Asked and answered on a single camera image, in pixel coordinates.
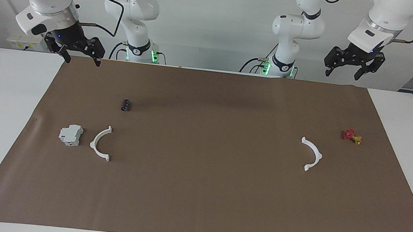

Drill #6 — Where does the white half-ring pipe clamp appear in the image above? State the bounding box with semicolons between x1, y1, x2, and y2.
297;136;325;173
88;124;114;162

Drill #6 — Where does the black cylindrical capacitor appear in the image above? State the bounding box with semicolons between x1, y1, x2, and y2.
120;98;133;113

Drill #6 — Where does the red handwheel brass valve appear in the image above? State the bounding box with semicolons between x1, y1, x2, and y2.
341;127;364;146

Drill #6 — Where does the white circuit breaker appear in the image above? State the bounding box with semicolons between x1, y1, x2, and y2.
58;123;85;148

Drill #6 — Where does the brown paper table mat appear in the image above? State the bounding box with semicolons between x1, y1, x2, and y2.
0;45;413;232

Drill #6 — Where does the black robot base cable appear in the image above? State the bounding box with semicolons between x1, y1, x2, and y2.
239;55;272;77
109;41;128;61

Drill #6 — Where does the white wall power strip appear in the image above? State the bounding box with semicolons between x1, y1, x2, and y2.
5;32;51;53

